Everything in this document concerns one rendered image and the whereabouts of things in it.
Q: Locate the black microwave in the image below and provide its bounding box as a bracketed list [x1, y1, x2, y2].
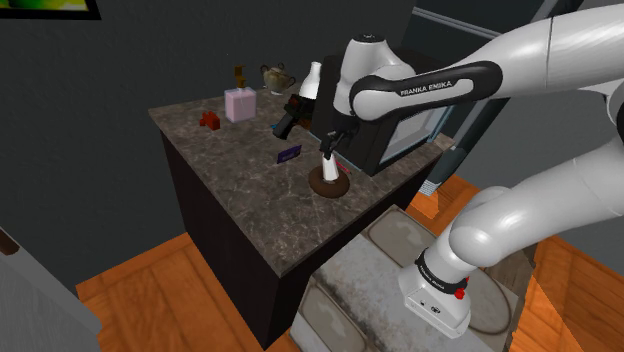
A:
[310, 46, 457, 178]

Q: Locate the white cone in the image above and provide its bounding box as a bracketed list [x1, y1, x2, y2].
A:
[321, 151, 341, 184]

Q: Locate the black and red hand tool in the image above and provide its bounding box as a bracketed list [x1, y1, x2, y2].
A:
[271, 93, 313, 141]

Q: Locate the purple card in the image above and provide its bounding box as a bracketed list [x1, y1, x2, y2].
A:
[276, 144, 303, 165]

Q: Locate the white and black bottle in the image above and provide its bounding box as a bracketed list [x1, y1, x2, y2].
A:
[297, 61, 323, 129]

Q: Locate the beige sugar bowl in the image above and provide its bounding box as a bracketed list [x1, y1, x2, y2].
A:
[259, 62, 298, 96]

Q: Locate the pink perfume bottle gold cap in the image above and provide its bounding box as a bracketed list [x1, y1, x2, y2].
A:
[223, 64, 258, 124]

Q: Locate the dark cabinet with marble top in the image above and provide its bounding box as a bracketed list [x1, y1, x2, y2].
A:
[147, 86, 457, 351]

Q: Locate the red block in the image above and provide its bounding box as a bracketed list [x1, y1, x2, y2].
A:
[198, 110, 222, 131]

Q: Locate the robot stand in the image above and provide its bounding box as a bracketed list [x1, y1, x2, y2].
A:
[288, 204, 537, 352]

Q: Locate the framed wall picture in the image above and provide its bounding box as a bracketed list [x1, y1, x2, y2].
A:
[0, 0, 103, 21]

